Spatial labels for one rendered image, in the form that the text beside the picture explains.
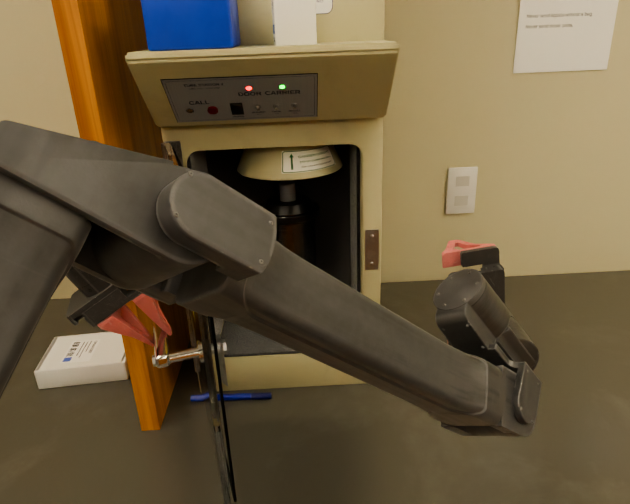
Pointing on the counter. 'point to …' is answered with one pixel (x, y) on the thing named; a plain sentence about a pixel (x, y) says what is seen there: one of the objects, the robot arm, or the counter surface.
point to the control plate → (221, 86)
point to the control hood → (346, 64)
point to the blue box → (191, 24)
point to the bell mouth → (289, 162)
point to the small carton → (294, 22)
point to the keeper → (372, 249)
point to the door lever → (172, 351)
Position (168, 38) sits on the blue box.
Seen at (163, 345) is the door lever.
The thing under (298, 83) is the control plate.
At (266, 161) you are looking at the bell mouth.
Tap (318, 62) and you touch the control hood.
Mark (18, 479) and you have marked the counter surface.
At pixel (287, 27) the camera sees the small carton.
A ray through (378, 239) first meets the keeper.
